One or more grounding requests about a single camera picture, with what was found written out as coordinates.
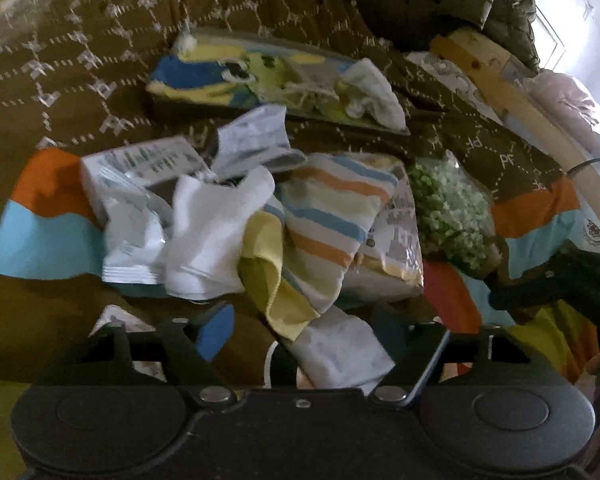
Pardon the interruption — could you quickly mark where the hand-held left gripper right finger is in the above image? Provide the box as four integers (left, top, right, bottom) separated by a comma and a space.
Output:
370, 305, 548, 403

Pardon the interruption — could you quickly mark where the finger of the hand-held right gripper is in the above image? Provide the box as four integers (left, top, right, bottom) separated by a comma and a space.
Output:
487, 246, 600, 318

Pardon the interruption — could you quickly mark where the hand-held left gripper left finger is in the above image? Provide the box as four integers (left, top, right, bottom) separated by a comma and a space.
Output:
35, 302, 238, 403

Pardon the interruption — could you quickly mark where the white ribbed sock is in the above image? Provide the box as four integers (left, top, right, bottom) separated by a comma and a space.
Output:
290, 305, 398, 396

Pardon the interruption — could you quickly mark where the colourful printed storage box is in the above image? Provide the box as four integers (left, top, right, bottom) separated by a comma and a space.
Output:
147, 30, 411, 136

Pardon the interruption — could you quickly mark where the orange blue colour-block cloth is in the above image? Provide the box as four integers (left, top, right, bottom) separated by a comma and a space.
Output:
420, 177, 600, 391
0, 147, 111, 281

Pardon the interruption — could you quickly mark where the plain white sock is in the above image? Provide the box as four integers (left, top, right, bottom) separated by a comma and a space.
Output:
165, 165, 276, 298

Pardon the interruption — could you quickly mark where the white paper packet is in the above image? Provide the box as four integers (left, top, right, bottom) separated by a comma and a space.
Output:
90, 305, 156, 376

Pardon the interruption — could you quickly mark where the clear packet with yellow contents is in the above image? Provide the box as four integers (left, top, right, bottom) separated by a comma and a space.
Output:
350, 155, 426, 301

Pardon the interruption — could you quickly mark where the white crinkled snack packet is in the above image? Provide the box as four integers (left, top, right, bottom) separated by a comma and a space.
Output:
102, 195, 173, 286

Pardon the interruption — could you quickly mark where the green dotted plastic bag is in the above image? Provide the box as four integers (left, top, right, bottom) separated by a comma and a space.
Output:
407, 152, 503, 281

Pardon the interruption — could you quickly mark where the pastel striped sock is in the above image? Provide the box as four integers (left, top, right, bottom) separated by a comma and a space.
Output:
267, 155, 401, 313

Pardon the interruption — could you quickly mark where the pale pink cloth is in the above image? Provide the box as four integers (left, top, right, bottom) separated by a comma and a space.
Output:
522, 71, 600, 181

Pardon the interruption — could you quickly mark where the wooden beam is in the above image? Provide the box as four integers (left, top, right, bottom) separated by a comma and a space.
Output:
430, 27, 600, 201

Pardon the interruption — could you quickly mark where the white grey folded packet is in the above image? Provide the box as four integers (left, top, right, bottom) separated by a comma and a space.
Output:
212, 105, 306, 178

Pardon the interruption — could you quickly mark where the white patterned bed sheet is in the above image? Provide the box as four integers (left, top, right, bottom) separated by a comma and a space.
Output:
407, 50, 506, 126

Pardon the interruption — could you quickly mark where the brown printed blanket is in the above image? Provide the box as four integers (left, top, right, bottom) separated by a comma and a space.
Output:
0, 0, 600, 391

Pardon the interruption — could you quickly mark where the green quilted jacket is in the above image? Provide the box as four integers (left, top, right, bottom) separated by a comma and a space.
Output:
352, 0, 541, 73

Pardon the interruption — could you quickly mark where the white cable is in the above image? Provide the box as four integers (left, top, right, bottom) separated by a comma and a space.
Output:
262, 342, 281, 391

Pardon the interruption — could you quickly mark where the black cable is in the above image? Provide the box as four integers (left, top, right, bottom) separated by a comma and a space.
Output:
565, 157, 600, 178

